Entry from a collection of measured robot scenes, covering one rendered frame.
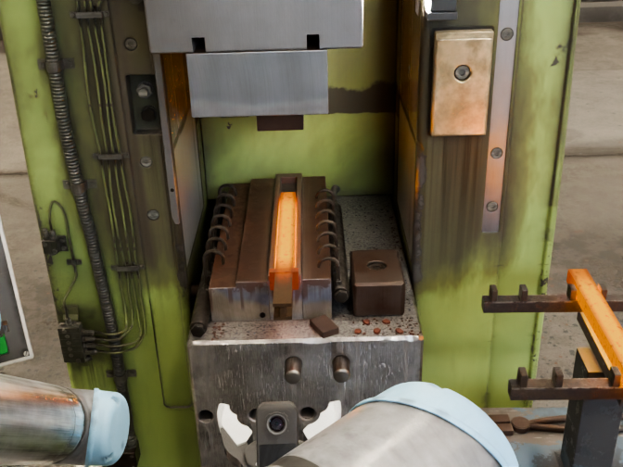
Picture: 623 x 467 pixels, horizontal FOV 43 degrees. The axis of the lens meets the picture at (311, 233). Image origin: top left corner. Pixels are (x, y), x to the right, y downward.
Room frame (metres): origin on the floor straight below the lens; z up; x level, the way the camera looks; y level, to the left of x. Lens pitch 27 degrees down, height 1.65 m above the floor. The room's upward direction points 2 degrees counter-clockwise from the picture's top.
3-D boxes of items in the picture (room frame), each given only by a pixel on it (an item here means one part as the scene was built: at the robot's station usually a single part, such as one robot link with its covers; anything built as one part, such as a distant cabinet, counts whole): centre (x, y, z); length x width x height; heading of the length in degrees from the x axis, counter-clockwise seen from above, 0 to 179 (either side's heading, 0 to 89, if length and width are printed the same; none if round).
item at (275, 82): (1.33, 0.07, 1.32); 0.42 x 0.20 x 0.10; 0
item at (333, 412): (0.76, -0.01, 0.98); 0.09 x 0.03 x 0.06; 144
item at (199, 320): (1.26, 0.19, 0.93); 0.40 x 0.03 x 0.03; 0
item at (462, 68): (1.25, -0.25, 1.27); 0.09 x 0.02 x 0.17; 90
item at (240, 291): (1.33, 0.07, 0.96); 0.42 x 0.20 x 0.09; 0
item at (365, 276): (1.18, -0.11, 0.95); 0.12 x 0.08 x 0.06; 0
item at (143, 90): (1.27, 0.27, 1.24); 0.03 x 0.03 x 0.07; 0
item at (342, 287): (1.29, -0.05, 0.95); 0.34 x 0.03 x 0.03; 0
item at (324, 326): (1.08, -0.02, 0.92); 0.04 x 0.03 x 0.01; 28
